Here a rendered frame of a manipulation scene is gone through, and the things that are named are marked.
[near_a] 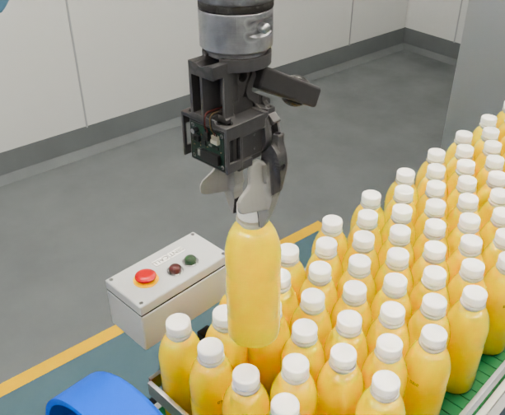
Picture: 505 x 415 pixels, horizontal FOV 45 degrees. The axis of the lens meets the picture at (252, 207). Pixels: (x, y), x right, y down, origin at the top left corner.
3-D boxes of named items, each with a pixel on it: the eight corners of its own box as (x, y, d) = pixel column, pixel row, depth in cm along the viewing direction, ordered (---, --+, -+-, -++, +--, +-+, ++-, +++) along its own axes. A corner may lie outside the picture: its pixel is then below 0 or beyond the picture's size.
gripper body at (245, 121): (182, 158, 68) (174, 52, 62) (237, 135, 74) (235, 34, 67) (230, 182, 64) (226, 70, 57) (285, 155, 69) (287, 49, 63)
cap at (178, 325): (163, 339, 95) (162, 330, 94) (170, 321, 98) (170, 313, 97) (187, 342, 94) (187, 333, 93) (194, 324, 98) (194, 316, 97)
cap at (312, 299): (310, 317, 99) (310, 309, 98) (296, 303, 102) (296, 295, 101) (329, 307, 101) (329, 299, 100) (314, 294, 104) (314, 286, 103)
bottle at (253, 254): (289, 332, 85) (292, 219, 75) (248, 355, 81) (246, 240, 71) (258, 305, 90) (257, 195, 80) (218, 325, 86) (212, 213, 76)
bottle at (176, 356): (160, 421, 104) (150, 344, 94) (172, 389, 110) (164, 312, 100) (200, 428, 103) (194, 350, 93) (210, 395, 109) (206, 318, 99)
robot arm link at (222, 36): (236, -7, 65) (294, 6, 60) (236, 36, 67) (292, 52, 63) (181, 6, 61) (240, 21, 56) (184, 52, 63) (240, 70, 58)
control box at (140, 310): (111, 322, 111) (104, 278, 105) (195, 272, 123) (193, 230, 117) (146, 352, 105) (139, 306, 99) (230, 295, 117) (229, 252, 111)
